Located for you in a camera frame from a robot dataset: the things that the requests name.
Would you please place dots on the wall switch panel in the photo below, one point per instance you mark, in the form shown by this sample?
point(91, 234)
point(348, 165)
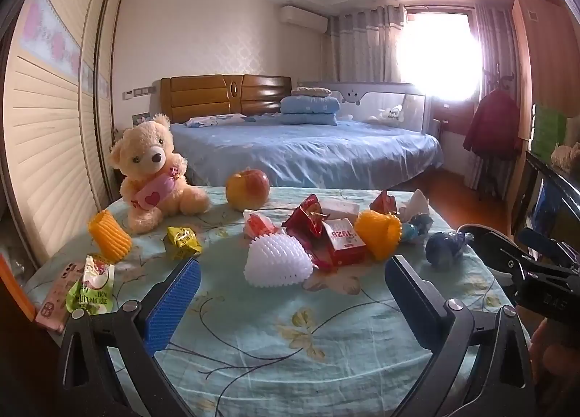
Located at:
point(138, 92)

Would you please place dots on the pink white wrapper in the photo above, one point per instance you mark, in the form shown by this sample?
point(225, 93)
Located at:
point(258, 223)

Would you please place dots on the bright window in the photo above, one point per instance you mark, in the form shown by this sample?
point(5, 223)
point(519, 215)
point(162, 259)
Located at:
point(439, 54)

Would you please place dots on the white tissue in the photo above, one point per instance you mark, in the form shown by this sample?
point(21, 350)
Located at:
point(417, 206)

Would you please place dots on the beige plush toy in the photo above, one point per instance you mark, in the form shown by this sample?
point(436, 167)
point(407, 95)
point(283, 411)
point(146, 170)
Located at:
point(566, 157)

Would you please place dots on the red cartoon snack packet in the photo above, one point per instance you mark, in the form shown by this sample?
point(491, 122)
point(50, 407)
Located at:
point(384, 204)

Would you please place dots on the teal floral tablecloth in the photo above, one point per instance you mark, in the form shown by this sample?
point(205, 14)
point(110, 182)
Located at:
point(272, 331)

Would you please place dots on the cream sliding door wardrobe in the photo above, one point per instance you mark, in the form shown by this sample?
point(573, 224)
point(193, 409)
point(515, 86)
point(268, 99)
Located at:
point(54, 127)

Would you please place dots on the blue printed pillow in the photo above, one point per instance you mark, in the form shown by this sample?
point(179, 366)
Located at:
point(217, 120)

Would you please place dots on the person's right hand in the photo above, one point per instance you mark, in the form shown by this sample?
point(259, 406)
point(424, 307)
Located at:
point(557, 362)

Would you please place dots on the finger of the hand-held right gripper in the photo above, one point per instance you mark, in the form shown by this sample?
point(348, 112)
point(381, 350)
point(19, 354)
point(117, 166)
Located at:
point(494, 247)
point(539, 242)

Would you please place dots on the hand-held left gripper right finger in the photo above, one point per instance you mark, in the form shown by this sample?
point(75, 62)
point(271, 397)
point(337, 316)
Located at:
point(412, 299)

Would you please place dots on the photo frame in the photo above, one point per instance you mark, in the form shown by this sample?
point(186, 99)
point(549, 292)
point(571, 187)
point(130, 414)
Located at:
point(140, 118)

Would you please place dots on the wooden side cabinet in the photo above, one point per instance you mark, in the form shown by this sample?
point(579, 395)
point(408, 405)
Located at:
point(455, 115)

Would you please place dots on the green snack packet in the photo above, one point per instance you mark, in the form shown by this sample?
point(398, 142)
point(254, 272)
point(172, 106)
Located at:
point(90, 281)

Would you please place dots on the green box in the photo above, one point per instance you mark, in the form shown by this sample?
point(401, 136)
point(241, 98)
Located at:
point(548, 131)

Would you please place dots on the dark blue wrapper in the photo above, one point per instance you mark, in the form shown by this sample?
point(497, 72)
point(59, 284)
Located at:
point(442, 249)

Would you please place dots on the white foam fruit net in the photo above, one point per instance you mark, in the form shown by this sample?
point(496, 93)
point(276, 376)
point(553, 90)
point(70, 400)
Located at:
point(276, 263)

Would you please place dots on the grey bed guard rail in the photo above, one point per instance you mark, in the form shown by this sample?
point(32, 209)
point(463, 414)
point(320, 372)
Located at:
point(385, 102)

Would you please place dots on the red snack wrapper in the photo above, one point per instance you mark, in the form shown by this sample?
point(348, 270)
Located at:
point(306, 217)

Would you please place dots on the light blue wrapper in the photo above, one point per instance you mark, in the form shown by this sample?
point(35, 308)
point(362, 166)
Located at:
point(410, 231)

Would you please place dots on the small beige pillow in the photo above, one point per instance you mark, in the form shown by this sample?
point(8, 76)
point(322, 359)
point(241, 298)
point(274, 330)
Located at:
point(312, 91)

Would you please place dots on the yellow candy wrapper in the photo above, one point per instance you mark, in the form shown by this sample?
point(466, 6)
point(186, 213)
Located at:
point(183, 240)

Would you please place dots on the folded blue quilt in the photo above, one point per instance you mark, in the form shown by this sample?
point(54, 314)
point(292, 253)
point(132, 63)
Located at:
point(310, 109)

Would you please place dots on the orange flat object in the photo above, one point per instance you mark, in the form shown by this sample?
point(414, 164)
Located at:
point(13, 285)

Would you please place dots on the black television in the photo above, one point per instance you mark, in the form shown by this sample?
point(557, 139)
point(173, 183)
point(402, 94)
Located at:
point(543, 190)

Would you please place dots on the grey patterned curtain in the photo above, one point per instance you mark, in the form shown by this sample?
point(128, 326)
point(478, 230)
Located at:
point(494, 45)
point(362, 45)

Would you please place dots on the wooden door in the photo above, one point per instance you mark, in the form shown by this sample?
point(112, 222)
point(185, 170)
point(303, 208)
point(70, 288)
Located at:
point(539, 59)

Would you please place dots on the wooden headboard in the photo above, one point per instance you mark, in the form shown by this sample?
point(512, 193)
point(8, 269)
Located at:
point(204, 95)

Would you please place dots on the orange foam fruit net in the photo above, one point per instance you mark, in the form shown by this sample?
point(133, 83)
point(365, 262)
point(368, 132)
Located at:
point(376, 231)
point(108, 238)

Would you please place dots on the white paper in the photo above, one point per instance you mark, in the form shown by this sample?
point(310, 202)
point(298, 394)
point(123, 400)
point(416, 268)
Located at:
point(342, 207)

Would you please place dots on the red cigarette box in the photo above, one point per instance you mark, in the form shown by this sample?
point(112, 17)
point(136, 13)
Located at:
point(344, 242)

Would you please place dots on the red apple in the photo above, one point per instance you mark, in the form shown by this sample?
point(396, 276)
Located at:
point(247, 190)

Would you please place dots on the red coat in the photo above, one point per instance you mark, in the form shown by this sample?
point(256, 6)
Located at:
point(491, 127)

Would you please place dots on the pink phone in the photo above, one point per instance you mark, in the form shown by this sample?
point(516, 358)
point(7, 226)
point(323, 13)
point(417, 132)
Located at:
point(54, 303)

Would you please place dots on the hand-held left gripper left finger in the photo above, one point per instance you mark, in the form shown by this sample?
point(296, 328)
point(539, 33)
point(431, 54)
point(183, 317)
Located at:
point(174, 303)

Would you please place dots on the bed with blue sheet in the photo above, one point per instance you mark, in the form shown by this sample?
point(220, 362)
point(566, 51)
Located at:
point(317, 145)

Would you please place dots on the beige teddy bear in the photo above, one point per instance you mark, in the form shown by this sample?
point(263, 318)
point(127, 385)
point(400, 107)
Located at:
point(149, 158)

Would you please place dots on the white air conditioner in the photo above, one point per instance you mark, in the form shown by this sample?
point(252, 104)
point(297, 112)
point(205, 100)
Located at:
point(303, 18)

